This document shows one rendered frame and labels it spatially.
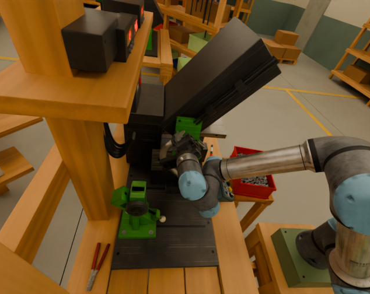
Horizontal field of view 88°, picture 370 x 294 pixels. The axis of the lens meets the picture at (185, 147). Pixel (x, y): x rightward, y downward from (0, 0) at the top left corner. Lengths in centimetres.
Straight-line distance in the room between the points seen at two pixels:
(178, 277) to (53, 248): 129
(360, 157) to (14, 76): 71
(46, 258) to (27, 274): 154
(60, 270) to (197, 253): 123
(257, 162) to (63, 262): 164
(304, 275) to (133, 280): 67
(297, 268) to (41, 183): 95
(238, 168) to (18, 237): 58
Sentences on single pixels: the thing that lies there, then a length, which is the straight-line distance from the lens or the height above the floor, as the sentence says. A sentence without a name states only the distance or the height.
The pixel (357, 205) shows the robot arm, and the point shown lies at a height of 147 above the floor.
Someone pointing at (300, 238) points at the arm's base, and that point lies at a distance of 104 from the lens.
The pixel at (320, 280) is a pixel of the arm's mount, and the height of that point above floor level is 94.
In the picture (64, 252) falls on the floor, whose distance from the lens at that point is 193.
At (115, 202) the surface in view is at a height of 112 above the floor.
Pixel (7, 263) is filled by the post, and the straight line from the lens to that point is 37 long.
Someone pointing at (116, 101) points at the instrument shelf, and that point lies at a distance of 39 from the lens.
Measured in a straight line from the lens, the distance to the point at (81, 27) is 46.
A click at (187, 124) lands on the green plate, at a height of 124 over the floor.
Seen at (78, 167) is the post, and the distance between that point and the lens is 67.
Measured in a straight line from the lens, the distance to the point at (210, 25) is 332.
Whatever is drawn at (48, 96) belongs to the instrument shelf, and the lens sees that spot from 42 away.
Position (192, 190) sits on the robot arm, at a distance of 53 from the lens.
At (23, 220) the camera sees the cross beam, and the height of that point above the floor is 128.
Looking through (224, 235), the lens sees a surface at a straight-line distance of 96.
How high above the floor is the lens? 174
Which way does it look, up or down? 43 degrees down
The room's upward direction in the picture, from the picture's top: 13 degrees clockwise
